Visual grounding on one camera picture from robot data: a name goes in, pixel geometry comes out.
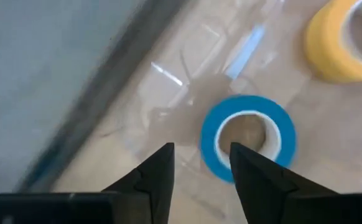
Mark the yellow tape roll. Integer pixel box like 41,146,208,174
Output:
304,0,362,83

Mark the clear plastic bin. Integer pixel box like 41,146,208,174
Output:
53,0,362,224

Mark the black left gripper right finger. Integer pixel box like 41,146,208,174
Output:
230,142,362,224

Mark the blue tape roll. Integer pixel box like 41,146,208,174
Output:
199,95,297,184

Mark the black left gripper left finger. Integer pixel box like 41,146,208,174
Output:
106,142,175,224

